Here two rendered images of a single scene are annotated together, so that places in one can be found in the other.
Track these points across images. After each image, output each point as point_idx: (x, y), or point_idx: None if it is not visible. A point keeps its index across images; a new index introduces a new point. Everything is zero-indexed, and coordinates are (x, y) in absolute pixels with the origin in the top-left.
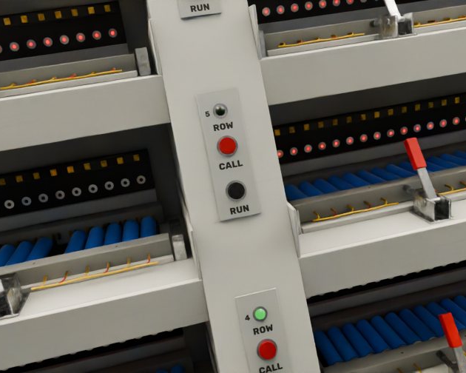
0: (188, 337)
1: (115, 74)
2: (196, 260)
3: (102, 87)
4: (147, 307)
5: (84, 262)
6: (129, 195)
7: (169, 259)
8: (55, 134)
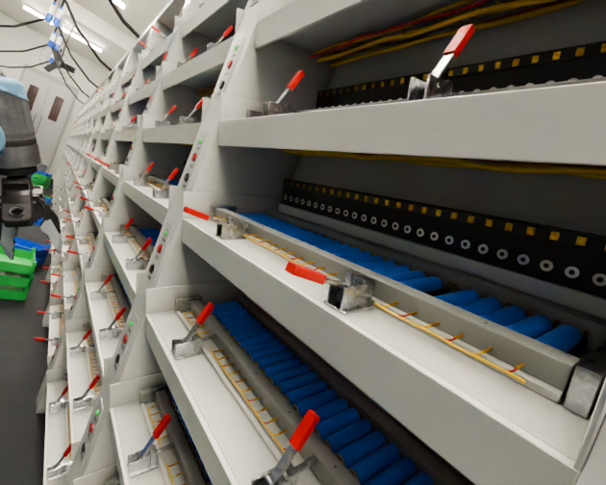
0: None
1: None
2: (588, 432)
3: (588, 88)
4: (458, 421)
5: (438, 315)
6: (568, 290)
7: (551, 395)
8: (484, 148)
